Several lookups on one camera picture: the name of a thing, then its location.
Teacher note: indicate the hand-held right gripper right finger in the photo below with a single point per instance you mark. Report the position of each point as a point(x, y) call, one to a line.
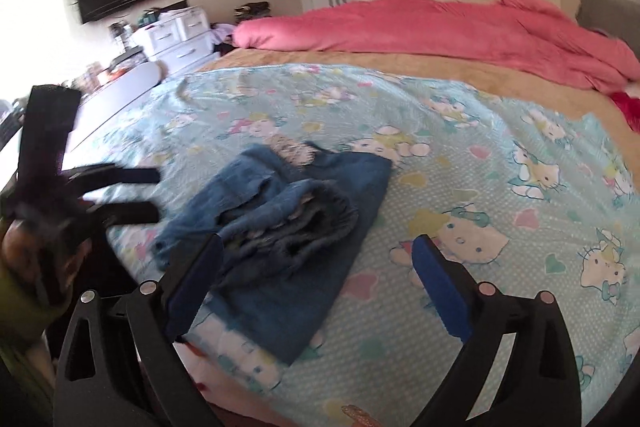
point(442, 287)

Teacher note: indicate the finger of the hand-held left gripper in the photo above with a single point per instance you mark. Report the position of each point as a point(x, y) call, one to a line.
point(130, 213)
point(120, 177)

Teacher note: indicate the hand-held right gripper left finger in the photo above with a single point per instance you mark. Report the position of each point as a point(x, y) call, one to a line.
point(195, 287)

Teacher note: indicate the blue denim pants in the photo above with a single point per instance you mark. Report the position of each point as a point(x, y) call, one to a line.
point(300, 307)

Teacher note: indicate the person's left hand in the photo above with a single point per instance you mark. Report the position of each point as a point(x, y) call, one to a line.
point(20, 252)

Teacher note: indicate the cartoon printed bed sheet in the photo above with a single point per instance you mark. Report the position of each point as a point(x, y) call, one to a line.
point(500, 182)

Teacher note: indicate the white plastic drawer unit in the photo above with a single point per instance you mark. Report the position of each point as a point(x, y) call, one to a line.
point(175, 42)

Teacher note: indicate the purple clothes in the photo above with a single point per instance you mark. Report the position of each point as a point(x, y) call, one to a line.
point(222, 38)

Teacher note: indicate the dark bag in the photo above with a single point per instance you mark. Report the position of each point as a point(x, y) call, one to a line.
point(252, 11)

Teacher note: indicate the red cloth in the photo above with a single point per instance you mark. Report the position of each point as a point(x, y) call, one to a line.
point(630, 109)

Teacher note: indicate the pink blanket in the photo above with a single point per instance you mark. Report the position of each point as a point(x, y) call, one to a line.
point(425, 27)

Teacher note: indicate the grey pillow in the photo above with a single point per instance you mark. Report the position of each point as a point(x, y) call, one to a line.
point(607, 7)

